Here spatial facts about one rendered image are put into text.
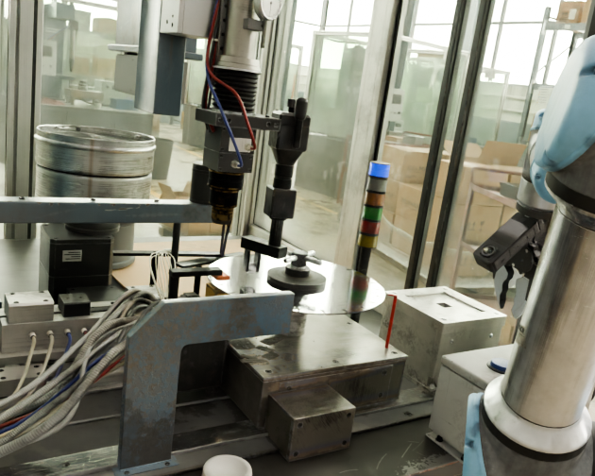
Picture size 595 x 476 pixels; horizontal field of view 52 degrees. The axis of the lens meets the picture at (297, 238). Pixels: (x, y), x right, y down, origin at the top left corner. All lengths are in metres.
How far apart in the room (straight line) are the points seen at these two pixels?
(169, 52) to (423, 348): 0.73
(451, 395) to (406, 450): 0.12
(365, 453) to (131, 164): 0.95
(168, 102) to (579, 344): 0.75
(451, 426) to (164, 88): 0.73
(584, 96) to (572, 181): 0.08
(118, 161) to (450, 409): 0.99
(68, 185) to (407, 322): 0.89
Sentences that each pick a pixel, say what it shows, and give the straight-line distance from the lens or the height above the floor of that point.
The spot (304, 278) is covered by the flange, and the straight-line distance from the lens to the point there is 1.12.
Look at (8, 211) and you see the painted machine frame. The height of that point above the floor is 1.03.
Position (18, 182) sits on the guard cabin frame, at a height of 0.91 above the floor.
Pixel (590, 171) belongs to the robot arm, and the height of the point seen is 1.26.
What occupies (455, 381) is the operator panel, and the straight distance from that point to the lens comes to 1.06.
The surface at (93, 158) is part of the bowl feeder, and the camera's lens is 1.60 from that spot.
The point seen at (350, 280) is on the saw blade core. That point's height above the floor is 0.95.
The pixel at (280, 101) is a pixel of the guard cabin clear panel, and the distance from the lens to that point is 2.14.
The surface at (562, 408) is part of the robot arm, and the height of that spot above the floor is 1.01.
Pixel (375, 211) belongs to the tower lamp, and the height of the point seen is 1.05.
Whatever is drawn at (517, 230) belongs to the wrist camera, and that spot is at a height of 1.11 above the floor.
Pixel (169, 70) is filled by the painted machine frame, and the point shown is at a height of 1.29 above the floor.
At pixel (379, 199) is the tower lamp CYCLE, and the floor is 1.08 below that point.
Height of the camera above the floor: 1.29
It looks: 14 degrees down
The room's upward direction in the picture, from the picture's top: 8 degrees clockwise
